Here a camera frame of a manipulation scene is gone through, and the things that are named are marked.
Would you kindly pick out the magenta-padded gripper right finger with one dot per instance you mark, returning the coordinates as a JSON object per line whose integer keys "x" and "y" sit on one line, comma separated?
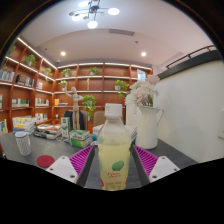
{"x": 160, "y": 168}

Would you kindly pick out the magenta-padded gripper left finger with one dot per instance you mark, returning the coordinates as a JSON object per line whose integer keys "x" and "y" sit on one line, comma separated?
{"x": 65, "y": 168}

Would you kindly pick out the clear bottle with yellow drink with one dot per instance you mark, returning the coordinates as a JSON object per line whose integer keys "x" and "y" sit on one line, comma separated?
{"x": 114, "y": 150}

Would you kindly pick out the flat round red coaster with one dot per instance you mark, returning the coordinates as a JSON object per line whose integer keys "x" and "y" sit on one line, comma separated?
{"x": 45, "y": 161}

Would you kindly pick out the green and white box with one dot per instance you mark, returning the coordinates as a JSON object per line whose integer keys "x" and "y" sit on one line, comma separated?
{"x": 80, "y": 138}

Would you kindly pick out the tall green and white carton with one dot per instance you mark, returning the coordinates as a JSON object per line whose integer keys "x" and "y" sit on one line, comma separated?
{"x": 65, "y": 127}

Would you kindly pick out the dark stack of books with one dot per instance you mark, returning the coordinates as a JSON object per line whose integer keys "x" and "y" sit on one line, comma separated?
{"x": 48, "y": 130}

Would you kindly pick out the white pitcher vase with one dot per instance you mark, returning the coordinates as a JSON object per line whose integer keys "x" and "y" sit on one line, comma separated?
{"x": 146, "y": 128}

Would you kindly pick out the white cup with triangle pattern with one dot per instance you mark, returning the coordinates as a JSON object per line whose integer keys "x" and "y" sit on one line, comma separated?
{"x": 23, "y": 144}

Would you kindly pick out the tan chair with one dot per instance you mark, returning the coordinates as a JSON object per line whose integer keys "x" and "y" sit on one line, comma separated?
{"x": 99, "y": 118}

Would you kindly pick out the wooden artist mannequin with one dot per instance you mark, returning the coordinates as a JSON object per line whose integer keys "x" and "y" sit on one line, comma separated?
{"x": 76, "y": 106}

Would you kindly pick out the wooden shelf unit with books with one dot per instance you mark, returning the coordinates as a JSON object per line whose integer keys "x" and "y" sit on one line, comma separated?
{"x": 40, "y": 93}

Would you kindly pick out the recessed ceiling light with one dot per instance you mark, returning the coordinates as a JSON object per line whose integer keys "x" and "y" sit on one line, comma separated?
{"x": 143, "y": 53}
{"x": 63, "y": 53}

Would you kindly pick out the ceiling air vent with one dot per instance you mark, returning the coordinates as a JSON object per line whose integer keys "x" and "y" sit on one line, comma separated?
{"x": 121, "y": 32}

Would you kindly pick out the ceiling lamp with round lights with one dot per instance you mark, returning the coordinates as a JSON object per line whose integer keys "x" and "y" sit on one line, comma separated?
{"x": 92, "y": 13}

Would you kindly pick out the white wall switch plate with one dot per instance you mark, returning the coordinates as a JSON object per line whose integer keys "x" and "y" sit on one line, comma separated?
{"x": 221, "y": 125}

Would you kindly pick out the black ceiling track rail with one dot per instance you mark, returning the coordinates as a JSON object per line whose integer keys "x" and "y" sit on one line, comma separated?
{"x": 190, "y": 55}

